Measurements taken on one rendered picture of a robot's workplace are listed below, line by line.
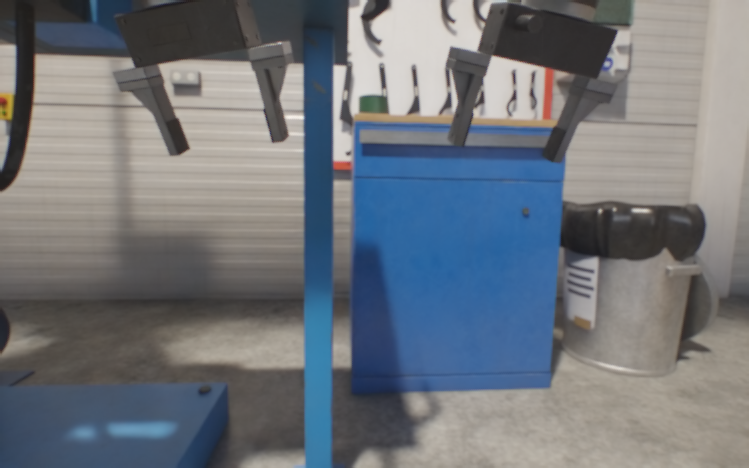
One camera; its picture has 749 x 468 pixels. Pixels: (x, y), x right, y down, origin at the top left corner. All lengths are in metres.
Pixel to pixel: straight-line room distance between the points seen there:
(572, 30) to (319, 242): 0.56
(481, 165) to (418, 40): 1.42
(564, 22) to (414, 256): 0.93
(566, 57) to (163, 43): 0.43
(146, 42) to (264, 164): 2.02
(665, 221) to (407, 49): 1.67
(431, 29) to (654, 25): 1.49
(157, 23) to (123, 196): 2.33
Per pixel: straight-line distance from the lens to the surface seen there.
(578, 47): 0.50
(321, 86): 0.82
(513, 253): 1.39
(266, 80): 0.46
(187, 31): 0.48
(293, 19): 0.83
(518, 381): 1.54
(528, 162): 1.39
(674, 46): 3.39
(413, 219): 1.27
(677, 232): 1.74
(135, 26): 0.50
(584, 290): 1.79
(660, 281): 1.77
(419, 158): 1.27
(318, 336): 0.85
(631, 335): 1.80
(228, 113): 2.57
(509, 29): 0.46
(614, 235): 1.66
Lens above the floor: 0.69
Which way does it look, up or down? 6 degrees down
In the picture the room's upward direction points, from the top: 1 degrees clockwise
